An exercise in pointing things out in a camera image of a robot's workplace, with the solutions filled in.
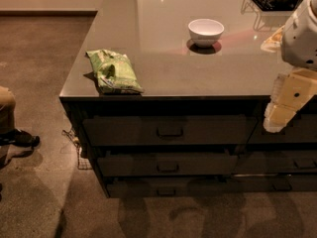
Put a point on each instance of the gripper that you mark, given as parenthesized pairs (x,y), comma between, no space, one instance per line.
(301,39)

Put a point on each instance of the dark drawer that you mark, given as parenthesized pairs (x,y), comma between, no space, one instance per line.
(166,164)
(277,162)
(167,130)
(166,187)
(273,183)
(302,129)

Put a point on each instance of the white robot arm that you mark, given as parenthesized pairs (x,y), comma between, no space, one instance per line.
(297,42)

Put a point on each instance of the dark counter cabinet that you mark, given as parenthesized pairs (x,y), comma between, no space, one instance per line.
(232,77)

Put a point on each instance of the white bowl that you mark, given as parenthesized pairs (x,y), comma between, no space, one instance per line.
(205,32)

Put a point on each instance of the green chip bag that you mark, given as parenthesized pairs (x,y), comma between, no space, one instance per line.
(114,72)

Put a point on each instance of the person leg tan trousers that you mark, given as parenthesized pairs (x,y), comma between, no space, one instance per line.
(7,108)

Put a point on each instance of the wire rack on floor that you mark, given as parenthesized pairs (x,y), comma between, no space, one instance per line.
(82,161)

